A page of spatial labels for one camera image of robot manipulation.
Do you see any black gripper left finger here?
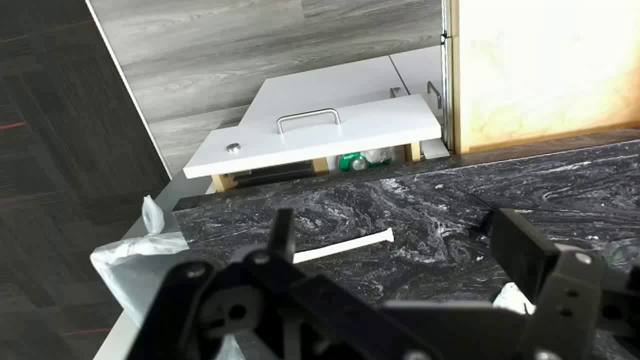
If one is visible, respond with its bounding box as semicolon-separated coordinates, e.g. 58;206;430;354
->
128;206;428;360

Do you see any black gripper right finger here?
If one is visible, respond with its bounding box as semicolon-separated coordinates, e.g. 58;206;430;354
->
487;206;640;360

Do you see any white drawer with lock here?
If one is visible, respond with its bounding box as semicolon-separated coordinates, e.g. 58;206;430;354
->
182;93;446;197

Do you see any white drawer, empty wood interior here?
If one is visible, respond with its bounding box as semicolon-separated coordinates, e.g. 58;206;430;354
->
437;0;640;157

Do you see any crumpled white paper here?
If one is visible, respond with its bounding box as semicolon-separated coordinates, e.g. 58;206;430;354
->
491;280;537;317

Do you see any white stick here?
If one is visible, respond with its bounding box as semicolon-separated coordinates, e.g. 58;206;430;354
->
291;226;396;266

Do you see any green packet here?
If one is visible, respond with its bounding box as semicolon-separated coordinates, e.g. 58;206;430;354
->
336;151;368;175

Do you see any white packet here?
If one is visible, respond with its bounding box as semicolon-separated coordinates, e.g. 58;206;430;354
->
362;147;396;169

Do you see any white lower cabinet door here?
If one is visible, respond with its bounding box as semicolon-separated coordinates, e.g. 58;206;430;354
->
387;45;446;108
238;55;411;128

